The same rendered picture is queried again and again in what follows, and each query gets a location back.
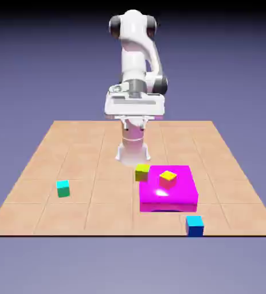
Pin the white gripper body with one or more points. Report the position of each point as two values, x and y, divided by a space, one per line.
135 109

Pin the large magenta box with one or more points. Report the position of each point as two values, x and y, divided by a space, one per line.
183 195

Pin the small yellow cube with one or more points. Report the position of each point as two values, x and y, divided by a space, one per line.
141 173

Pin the small blue cube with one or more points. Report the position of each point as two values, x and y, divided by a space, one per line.
195 227

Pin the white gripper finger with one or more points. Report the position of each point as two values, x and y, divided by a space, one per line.
143 125
124 124

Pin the small green cube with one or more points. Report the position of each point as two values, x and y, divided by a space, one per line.
63 189

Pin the small red cube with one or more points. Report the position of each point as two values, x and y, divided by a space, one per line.
167 180

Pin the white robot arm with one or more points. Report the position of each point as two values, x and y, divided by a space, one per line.
133 41

